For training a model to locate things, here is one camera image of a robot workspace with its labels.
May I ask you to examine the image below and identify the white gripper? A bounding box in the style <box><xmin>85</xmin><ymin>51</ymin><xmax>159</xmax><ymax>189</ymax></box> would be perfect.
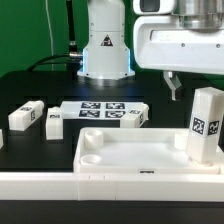
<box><xmin>133</xmin><ymin>15</ymin><xmax>224</xmax><ymax>101</ymax></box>

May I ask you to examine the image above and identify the white desk tabletop tray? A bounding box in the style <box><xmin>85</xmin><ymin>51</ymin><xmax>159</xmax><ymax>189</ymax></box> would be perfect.
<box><xmin>73</xmin><ymin>127</ymin><xmax>224</xmax><ymax>174</ymax></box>

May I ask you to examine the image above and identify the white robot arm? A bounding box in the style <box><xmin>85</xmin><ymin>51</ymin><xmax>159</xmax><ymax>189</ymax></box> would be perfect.
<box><xmin>78</xmin><ymin>0</ymin><xmax>224</xmax><ymax>99</ymax></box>

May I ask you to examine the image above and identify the white part at left edge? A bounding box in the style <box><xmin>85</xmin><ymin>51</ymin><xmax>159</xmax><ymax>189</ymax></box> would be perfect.
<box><xmin>0</xmin><ymin>129</ymin><xmax>4</xmax><ymax>149</ymax></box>

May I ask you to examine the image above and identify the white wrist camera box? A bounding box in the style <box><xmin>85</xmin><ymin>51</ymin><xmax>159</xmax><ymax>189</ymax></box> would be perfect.
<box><xmin>133</xmin><ymin>0</ymin><xmax>176</xmax><ymax>15</ymax></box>

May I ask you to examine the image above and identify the black cable at base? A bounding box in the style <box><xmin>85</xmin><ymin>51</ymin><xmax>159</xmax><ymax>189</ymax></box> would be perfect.
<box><xmin>26</xmin><ymin>49</ymin><xmax>84</xmax><ymax>72</ymax></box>

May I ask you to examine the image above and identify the white marker base plate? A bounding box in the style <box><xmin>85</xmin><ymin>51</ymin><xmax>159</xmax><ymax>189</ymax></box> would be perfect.
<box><xmin>60</xmin><ymin>101</ymin><xmax>143</xmax><ymax>120</ymax></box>

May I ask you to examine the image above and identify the white cable on green wall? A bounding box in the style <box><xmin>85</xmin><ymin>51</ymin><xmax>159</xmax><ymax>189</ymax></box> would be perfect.
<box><xmin>45</xmin><ymin>0</ymin><xmax>55</xmax><ymax>72</ymax></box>

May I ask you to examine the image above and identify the white L-shaped obstacle wall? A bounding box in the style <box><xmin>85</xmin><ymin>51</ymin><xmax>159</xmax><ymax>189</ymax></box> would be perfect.
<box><xmin>0</xmin><ymin>172</ymin><xmax>224</xmax><ymax>202</ymax></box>

